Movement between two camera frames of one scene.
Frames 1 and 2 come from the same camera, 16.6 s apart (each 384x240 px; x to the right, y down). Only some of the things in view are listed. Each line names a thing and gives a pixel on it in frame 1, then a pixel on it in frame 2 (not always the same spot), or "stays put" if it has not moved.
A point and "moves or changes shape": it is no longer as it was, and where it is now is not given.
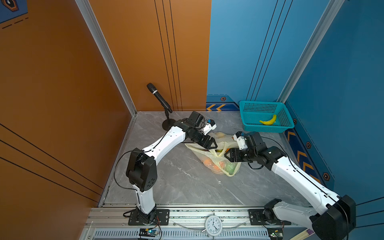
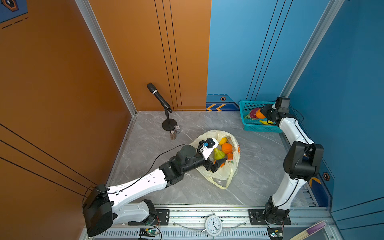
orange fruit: [222, 164] moves or changes shape
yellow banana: [270, 122] stays put
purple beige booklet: [305, 233] stays put
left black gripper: [206, 139] -> [215, 166]
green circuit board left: [147, 232] stays put
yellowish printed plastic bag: [215, 159] moves or changes shape
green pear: [230, 167] -> [218, 154]
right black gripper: [233, 152] -> [264, 110]
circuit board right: [275, 233] stays put
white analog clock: [213, 225] stays put
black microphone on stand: [169, 122] stays put
